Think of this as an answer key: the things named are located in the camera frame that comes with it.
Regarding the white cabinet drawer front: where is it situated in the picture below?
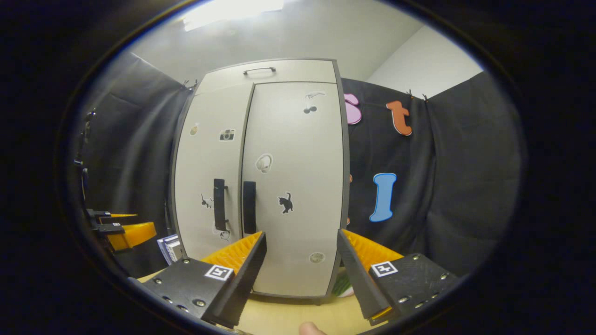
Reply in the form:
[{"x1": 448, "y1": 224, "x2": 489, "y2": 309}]
[{"x1": 195, "y1": 60, "x2": 337, "y2": 96}]

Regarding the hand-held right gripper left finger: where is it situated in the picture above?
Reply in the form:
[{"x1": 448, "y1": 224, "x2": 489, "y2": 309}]
[{"x1": 142, "y1": 231, "x2": 267, "y2": 328}]

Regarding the black backdrop cloth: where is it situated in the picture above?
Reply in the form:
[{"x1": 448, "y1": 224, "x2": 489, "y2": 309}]
[
  {"x1": 342, "y1": 71, "x2": 522, "y2": 277},
  {"x1": 77, "y1": 51, "x2": 194, "y2": 277}
]

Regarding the watermelon slice toy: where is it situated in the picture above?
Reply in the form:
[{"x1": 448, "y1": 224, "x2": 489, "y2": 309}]
[{"x1": 332, "y1": 272, "x2": 355, "y2": 297}]

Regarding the white cabinet door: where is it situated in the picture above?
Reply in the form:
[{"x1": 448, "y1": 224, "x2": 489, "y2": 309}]
[
  {"x1": 240, "y1": 81, "x2": 345, "y2": 298},
  {"x1": 173, "y1": 84, "x2": 254, "y2": 261}
]

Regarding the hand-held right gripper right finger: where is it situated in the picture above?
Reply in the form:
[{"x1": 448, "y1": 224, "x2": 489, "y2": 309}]
[{"x1": 336, "y1": 229, "x2": 461, "y2": 326}]

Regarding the white cabinet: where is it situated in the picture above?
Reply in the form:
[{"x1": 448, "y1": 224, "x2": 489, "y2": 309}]
[{"x1": 170, "y1": 58, "x2": 351, "y2": 305}]

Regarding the ceiling light panel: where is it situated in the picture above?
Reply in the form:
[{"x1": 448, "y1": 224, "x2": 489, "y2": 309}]
[{"x1": 183, "y1": 0, "x2": 284, "y2": 31}]

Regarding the dark metal stand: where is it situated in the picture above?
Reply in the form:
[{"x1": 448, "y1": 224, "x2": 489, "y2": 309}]
[{"x1": 72, "y1": 108, "x2": 98, "y2": 205}]

